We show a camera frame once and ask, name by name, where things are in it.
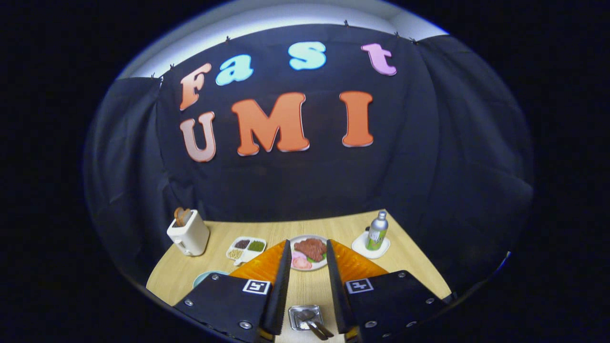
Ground white divided tray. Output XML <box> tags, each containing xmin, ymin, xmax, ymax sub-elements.
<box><xmin>225</xmin><ymin>236</ymin><xmax>267</xmax><ymax>266</ymax></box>

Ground teal round plate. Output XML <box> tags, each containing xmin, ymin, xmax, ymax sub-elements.
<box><xmin>193</xmin><ymin>271</ymin><xmax>230</xmax><ymax>289</ymax></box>

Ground small white dish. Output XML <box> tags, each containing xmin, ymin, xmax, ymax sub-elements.
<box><xmin>351</xmin><ymin>232</ymin><xmax>391</xmax><ymax>260</ymax></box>

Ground green label bottle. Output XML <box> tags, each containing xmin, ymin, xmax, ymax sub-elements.
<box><xmin>366</xmin><ymin>210</ymin><xmax>389</xmax><ymax>251</ymax></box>

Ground white toaster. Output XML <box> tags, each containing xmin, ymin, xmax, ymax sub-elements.
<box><xmin>166</xmin><ymin>208</ymin><xmax>211</xmax><ymax>257</ymax></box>

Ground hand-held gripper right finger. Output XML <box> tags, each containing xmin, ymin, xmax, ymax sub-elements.
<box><xmin>325</xmin><ymin>239</ymin><xmax>451</xmax><ymax>343</ymax></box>

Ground row of black cloth clips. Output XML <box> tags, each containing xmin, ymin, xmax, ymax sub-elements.
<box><xmin>150</xmin><ymin>19</ymin><xmax>419</xmax><ymax>79</ymax></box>

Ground large metal spoon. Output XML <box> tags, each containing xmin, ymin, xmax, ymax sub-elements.
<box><xmin>298</xmin><ymin>311</ymin><xmax>335</xmax><ymax>338</ymax></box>

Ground brown steak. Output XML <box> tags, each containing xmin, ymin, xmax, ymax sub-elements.
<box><xmin>294</xmin><ymin>238</ymin><xmax>328</xmax><ymax>262</ymax></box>

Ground metal wire rack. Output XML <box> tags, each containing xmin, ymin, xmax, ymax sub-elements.
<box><xmin>288</xmin><ymin>305</ymin><xmax>334</xmax><ymax>341</ymax></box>

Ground white oval plate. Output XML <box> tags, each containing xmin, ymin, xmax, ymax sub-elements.
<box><xmin>289</xmin><ymin>235</ymin><xmax>330</xmax><ymax>272</ymax></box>

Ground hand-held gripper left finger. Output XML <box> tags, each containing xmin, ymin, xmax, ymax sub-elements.
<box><xmin>173</xmin><ymin>239</ymin><xmax>292</xmax><ymax>343</ymax></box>

